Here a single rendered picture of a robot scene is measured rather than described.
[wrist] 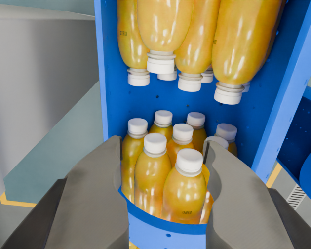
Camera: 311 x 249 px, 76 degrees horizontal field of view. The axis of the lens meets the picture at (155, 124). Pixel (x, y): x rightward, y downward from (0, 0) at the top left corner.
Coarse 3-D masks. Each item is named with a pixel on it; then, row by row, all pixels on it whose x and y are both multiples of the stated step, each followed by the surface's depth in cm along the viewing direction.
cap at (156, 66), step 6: (150, 60) 27; (156, 60) 27; (162, 60) 27; (168, 60) 27; (150, 66) 27; (156, 66) 27; (162, 66) 27; (168, 66) 27; (156, 72) 27; (162, 72) 27; (168, 72) 28
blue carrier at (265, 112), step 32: (96, 0) 24; (288, 0) 29; (96, 32) 26; (288, 32) 30; (288, 64) 18; (128, 96) 41; (160, 96) 46; (192, 96) 46; (256, 96) 37; (288, 96) 20; (256, 128) 37; (288, 128) 25; (256, 160) 23; (160, 224) 28; (192, 224) 28
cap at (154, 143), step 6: (144, 138) 34; (150, 138) 34; (156, 138) 34; (162, 138) 34; (144, 144) 34; (150, 144) 33; (156, 144) 33; (162, 144) 33; (150, 150) 33; (156, 150) 33; (162, 150) 34
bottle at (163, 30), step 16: (144, 0) 23; (160, 0) 22; (176, 0) 22; (192, 0) 24; (144, 16) 24; (160, 16) 23; (176, 16) 23; (144, 32) 25; (160, 32) 24; (176, 32) 24; (160, 48) 25; (176, 48) 26
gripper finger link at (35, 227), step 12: (60, 180) 9; (48, 192) 8; (60, 192) 8; (48, 204) 8; (36, 216) 7; (48, 216) 7; (24, 228) 7; (36, 228) 7; (48, 228) 7; (12, 240) 6; (24, 240) 6; (36, 240) 6
